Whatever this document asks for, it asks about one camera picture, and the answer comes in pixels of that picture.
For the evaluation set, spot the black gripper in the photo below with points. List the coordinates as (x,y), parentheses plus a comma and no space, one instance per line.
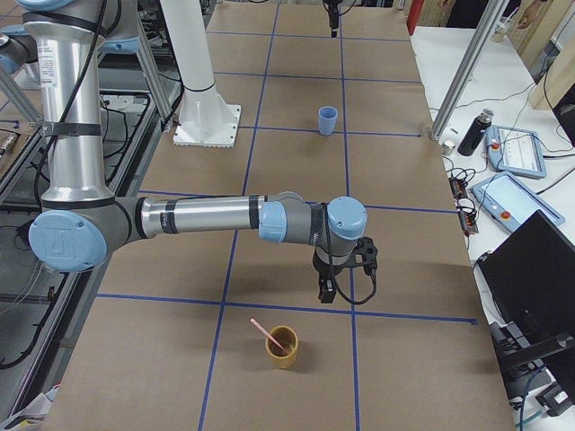
(324,275)

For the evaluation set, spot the pink chopstick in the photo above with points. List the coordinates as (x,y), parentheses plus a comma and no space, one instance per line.
(269,337)

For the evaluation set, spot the light blue plastic cup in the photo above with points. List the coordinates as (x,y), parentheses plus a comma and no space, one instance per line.
(327,118)

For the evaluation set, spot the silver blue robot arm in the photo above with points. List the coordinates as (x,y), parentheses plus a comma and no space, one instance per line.
(82,222)

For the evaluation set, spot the yellow brown cup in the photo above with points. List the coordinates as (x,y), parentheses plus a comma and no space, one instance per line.
(283,356)

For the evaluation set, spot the black power strip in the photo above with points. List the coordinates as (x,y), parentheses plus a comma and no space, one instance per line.
(465,207)

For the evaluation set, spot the silver bottle cap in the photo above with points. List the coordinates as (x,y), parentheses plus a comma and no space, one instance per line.
(448,147)

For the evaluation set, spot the lower teach pendant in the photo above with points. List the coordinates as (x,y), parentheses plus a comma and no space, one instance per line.
(510,202)

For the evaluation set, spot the teach pendant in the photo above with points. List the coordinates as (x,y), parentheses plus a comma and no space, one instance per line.
(515,150)
(510,202)

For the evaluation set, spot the black laptop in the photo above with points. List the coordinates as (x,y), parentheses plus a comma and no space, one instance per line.
(531,278)

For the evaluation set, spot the black monitor stand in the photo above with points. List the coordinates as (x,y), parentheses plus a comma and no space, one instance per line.
(517,356)

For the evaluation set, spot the black water bottle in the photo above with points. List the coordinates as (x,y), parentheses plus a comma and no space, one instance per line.
(475,133)

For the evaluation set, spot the upper teach pendant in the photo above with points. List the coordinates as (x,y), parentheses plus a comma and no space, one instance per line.
(515,150)

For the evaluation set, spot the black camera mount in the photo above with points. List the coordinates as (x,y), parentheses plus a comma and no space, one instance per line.
(365,256)

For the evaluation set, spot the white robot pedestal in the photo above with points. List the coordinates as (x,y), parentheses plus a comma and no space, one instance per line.
(204,118)

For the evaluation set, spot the aluminium frame post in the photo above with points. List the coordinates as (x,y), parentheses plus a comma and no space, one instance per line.
(491,15)

